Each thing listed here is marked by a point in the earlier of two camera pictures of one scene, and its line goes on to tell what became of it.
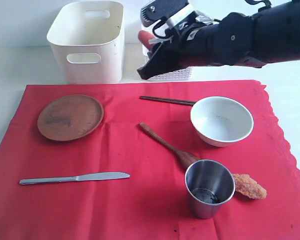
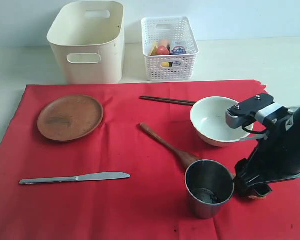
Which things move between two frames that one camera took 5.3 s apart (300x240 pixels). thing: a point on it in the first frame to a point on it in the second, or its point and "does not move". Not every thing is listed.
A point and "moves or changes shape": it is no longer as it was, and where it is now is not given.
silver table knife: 78,178 does not move
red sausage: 144,37 moves or changes shape
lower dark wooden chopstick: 190,104 does not move
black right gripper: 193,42 to 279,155
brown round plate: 70,117 does not move
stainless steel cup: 210,183 does not move
